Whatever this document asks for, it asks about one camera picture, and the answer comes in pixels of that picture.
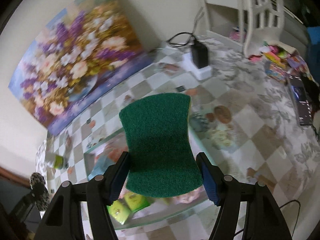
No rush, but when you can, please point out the checkered tablecloth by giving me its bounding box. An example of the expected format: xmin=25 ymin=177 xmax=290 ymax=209
xmin=36 ymin=38 xmax=319 ymax=233

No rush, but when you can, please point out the light blue cloth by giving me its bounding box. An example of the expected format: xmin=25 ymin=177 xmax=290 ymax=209
xmin=88 ymin=153 xmax=119 ymax=180

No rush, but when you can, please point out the black cable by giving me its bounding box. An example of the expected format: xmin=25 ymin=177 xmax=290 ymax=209
xmin=166 ymin=6 xmax=205 ymax=49

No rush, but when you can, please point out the green yellow sponge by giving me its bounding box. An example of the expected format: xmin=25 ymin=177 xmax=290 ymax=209
xmin=119 ymin=93 xmax=203 ymax=198

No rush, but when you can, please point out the white chair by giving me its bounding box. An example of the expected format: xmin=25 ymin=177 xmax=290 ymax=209
xmin=201 ymin=0 xmax=285 ymax=57

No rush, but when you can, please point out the white green-labelled pill bottle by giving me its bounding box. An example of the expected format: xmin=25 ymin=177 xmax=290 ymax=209
xmin=45 ymin=153 xmax=68 ymax=170

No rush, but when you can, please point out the green tissue packet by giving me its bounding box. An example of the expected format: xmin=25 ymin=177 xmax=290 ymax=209
xmin=107 ymin=200 xmax=131 ymax=225
xmin=124 ymin=192 xmax=150 ymax=212

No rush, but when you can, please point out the colourful toy pile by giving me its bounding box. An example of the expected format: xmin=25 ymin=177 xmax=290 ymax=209
xmin=248 ymin=41 xmax=315 ymax=83

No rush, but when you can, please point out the leopard print fabric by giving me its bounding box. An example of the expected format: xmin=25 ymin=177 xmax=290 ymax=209
xmin=29 ymin=172 xmax=50 ymax=212

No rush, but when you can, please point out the floral canvas painting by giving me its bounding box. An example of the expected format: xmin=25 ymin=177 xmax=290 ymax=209
xmin=9 ymin=0 xmax=151 ymax=135

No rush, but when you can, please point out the black power adapter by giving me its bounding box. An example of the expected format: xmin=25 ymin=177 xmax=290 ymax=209
xmin=190 ymin=39 xmax=209 ymax=69

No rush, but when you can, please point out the white power strip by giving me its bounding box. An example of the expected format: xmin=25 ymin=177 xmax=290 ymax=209
xmin=182 ymin=52 xmax=213 ymax=81

